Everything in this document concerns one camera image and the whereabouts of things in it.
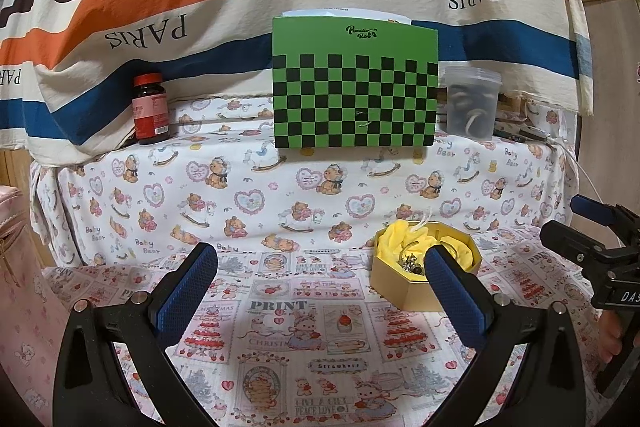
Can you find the clear plastic container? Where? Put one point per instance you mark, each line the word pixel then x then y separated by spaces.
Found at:
pixel 470 102

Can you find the person's right hand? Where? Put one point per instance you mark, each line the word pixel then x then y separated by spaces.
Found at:
pixel 611 337

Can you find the pink bag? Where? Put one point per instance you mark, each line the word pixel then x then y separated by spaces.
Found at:
pixel 12 242

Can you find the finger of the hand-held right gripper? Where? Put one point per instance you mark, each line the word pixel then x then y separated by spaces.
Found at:
pixel 570 239
pixel 592 209

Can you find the gold octagonal box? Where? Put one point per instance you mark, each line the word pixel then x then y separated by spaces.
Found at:
pixel 400 292

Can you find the wooden board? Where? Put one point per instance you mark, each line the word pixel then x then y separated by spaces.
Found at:
pixel 15 167

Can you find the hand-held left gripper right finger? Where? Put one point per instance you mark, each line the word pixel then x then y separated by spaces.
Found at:
pixel 455 302

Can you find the white paper envelope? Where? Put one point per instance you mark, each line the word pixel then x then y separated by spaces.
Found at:
pixel 345 13

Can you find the bear printed tablecloth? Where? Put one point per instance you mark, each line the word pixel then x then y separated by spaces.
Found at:
pixel 300 217

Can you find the pile of jewelry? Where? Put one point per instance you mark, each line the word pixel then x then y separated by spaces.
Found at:
pixel 411 263

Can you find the dark metal tool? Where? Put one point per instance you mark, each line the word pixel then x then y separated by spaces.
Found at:
pixel 522 133

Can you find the yellow cloth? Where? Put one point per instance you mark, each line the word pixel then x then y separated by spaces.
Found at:
pixel 395 242

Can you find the red pill bottle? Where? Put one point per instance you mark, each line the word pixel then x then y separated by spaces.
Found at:
pixel 150 112

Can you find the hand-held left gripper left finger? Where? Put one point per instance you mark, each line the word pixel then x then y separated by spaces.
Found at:
pixel 187 297

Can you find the green checkered box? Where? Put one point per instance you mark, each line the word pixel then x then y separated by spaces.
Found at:
pixel 320 47

